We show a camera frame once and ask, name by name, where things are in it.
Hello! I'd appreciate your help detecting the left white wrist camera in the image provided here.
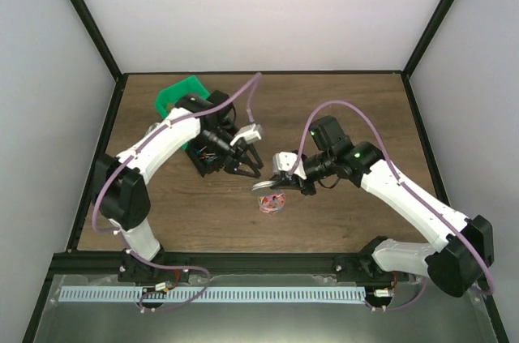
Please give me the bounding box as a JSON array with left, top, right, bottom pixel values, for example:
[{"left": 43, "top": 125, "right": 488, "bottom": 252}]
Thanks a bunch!
[{"left": 230, "top": 123, "right": 264, "bottom": 146}]

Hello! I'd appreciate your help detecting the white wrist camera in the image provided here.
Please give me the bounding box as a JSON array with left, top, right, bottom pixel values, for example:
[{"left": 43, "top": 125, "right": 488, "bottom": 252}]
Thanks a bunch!
[
  {"left": 230, "top": 123, "right": 264, "bottom": 146},
  {"left": 272, "top": 152, "right": 307, "bottom": 180}
]

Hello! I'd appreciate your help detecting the clear round cup lid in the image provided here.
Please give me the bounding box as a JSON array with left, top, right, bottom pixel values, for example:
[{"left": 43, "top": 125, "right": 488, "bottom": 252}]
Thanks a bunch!
[{"left": 251, "top": 180, "right": 277, "bottom": 195}]

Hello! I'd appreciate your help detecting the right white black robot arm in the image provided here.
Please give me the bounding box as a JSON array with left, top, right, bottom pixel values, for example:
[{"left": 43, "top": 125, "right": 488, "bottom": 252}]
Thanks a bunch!
[{"left": 271, "top": 116, "right": 494, "bottom": 298}]

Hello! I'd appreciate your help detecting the clear round plastic cup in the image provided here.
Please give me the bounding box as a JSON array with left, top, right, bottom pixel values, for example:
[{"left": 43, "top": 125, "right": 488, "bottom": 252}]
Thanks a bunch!
[{"left": 258, "top": 192, "right": 286, "bottom": 216}]

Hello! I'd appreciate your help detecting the black lollipop bin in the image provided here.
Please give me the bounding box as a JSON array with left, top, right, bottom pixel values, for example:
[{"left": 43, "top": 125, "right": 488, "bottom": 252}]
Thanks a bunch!
[{"left": 185, "top": 128, "right": 239, "bottom": 178}]

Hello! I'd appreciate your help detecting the purple cable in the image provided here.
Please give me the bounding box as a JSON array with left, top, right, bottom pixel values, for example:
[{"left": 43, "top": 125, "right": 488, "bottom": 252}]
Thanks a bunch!
[
  {"left": 291, "top": 100, "right": 496, "bottom": 312},
  {"left": 92, "top": 71, "right": 263, "bottom": 314}
]

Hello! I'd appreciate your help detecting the light blue slotted cable duct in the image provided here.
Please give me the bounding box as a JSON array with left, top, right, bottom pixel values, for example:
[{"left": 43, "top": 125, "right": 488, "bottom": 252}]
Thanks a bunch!
[{"left": 58, "top": 285, "right": 366, "bottom": 304}]

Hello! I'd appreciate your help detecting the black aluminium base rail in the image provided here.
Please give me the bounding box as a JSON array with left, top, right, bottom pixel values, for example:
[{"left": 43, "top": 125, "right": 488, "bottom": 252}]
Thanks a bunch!
[{"left": 48, "top": 251, "right": 412, "bottom": 285}]

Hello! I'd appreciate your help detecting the silver metal scoop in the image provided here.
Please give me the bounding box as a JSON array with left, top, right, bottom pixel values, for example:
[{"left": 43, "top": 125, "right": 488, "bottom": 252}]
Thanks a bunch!
[{"left": 147, "top": 122, "right": 160, "bottom": 134}]

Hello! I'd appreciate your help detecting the green two-compartment candy bin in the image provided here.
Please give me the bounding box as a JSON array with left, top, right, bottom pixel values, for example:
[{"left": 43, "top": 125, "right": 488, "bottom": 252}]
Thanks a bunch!
[{"left": 154, "top": 75, "right": 210, "bottom": 149}]

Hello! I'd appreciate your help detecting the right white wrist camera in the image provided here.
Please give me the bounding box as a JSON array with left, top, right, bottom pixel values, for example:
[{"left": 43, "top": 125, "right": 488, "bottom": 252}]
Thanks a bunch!
[{"left": 272, "top": 152, "right": 307, "bottom": 180}]

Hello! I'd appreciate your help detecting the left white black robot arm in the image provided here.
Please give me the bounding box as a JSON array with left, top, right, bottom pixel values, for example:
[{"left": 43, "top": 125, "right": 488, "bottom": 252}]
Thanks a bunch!
[{"left": 92, "top": 92, "right": 263, "bottom": 281}]

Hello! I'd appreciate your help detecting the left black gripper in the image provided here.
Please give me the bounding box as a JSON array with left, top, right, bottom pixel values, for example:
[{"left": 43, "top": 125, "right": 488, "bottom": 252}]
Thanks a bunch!
[{"left": 195, "top": 126, "right": 263, "bottom": 178}]

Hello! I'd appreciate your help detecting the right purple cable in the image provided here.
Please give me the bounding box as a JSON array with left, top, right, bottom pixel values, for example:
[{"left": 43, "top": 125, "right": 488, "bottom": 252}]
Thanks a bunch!
[{"left": 291, "top": 100, "right": 496, "bottom": 312}]

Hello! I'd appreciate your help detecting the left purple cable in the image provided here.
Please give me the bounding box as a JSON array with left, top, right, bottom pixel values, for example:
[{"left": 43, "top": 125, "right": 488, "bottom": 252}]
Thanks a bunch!
[{"left": 92, "top": 71, "right": 263, "bottom": 314}]

